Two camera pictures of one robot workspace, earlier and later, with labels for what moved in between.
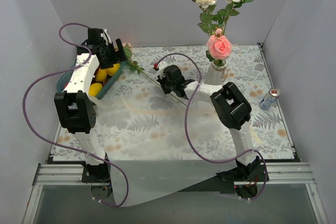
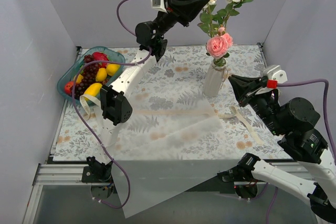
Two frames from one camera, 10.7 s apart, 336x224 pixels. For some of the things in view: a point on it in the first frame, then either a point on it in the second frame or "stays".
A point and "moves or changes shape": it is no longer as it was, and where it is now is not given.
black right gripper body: (163, 81) to (255, 93)
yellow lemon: (101, 75) stays
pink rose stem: (219, 47) moves or changes shape
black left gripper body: (115, 53) to (172, 8)
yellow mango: (94, 88) stays
